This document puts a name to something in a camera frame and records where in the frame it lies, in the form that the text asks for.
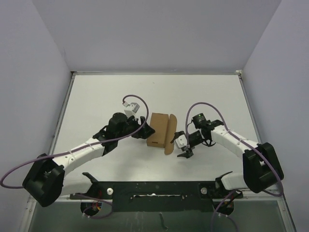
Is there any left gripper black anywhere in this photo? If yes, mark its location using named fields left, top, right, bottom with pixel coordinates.
left=116, top=114, right=155, bottom=140

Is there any brown cardboard box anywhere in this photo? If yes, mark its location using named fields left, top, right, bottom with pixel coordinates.
left=146, top=113, right=178, bottom=155

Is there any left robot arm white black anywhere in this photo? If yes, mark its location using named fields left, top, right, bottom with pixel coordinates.
left=22, top=113, right=155, bottom=207

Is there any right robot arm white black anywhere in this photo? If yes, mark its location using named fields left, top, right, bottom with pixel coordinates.
left=170, top=114, right=284, bottom=198

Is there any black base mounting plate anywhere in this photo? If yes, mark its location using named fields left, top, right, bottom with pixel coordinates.
left=81, top=173, right=229, bottom=216

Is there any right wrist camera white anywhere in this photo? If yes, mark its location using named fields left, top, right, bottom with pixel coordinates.
left=174, top=134, right=187, bottom=149

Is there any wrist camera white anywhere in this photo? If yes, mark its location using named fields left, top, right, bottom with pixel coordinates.
left=123, top=101, right=140, bottom=118
left=174, top=134, right=187, bottom=149

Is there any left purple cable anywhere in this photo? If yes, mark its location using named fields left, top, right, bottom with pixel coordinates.
left=0, top=94, right=150, bottom=220

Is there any purple cable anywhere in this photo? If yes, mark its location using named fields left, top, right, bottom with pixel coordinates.
left=0, top=94, right=150, bottom=220
left=184, top=101, right=283, bottom=232

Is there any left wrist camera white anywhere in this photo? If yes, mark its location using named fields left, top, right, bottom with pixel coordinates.
left=123, top=101, right=140, bottom=118

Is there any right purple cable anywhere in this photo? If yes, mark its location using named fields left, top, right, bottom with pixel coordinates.
left=184, top=101, right=283, bottom=232

